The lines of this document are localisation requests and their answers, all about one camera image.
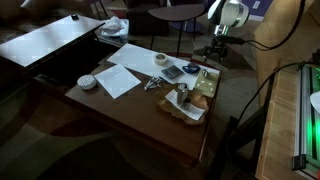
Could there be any brown wooden slab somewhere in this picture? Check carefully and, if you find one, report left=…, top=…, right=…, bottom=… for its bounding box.
left=156, top=89, right=210, bottom=126

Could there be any brown leather sofa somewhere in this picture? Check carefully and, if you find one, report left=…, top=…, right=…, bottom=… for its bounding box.
left=0, top=0, right=93, bottom=36

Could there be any white paper sheet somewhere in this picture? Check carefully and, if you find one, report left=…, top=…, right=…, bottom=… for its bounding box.
left=94, top=63, right=142, bottom=100

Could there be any aluminium rail frame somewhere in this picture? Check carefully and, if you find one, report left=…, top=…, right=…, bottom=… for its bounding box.
left=292, top=63, right=320, bottom=179

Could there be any light wooden robot table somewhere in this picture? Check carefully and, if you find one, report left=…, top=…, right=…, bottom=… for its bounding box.
left=254, top=0, right=320, bottom=180

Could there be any small grey cylinder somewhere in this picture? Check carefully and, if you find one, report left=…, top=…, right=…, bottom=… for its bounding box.
left=182, top=99, right=193, bottom=112

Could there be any white plastic bag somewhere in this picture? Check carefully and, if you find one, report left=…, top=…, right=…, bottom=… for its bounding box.
left=100, top=15, right=128, bottom=36

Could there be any masking tape roll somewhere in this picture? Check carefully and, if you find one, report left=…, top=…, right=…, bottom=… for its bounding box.
left=153, top=52, right=169, bottom=66

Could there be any grey calculator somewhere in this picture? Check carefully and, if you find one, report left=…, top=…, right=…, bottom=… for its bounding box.
left=160, top=64, right=185, bottom=80

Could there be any brown wooden coffee table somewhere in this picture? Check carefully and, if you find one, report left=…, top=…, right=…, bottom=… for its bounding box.
left=64, top=42, right=223, bottom=168

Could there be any white board panel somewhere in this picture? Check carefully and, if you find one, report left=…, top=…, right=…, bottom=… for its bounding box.
left=0, top=13, right=106, bottom=73

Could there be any black cable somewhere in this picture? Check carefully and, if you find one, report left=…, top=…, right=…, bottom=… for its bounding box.
left=229, top=0, right=308, bottom=52
left=233, top=59, right=316, bottom=134

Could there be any dark round side table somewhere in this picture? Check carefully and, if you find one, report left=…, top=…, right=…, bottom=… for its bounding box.
left=148, top=3, right=207, bottom=59

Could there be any large white board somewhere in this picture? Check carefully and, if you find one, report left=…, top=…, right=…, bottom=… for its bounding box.
left=106, top=43, right=221, bottom=91

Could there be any round white container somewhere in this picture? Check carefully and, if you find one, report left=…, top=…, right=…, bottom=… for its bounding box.
left=76, top=74, right=98, bottom=91

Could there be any metal measuring scoop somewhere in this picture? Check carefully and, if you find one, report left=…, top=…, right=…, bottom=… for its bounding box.
left=200, top=68, right=212, bottom=79

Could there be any silver wrist mount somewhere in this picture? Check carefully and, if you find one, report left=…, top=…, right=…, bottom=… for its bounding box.
left=213, top=24, right=231, bottom=36

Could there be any white paper slip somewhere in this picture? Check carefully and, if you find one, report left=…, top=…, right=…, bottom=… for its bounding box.
left=164, top=88, right=207, bottom=122

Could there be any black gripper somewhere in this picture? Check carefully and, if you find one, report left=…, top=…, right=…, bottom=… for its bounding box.
left=203, top=33, right=231, bottom=64

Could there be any black metal stand leg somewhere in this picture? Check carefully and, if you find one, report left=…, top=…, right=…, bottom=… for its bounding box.
left=206, top=71, right=278, bottom=180

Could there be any patterned rug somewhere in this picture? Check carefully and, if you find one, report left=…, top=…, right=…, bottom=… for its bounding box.
left=0, top=19, right=261, bottom=180

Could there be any silver metal can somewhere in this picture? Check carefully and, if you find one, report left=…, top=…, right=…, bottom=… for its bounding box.
left=176, top=82, right=190, bottom=107

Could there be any olive green card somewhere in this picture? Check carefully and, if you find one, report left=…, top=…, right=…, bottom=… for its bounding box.
left=193, top=69, right=220, bottom=99

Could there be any clear plastic storage bin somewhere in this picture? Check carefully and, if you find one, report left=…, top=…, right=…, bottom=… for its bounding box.
left=96, top=18, right=130, bottom=46

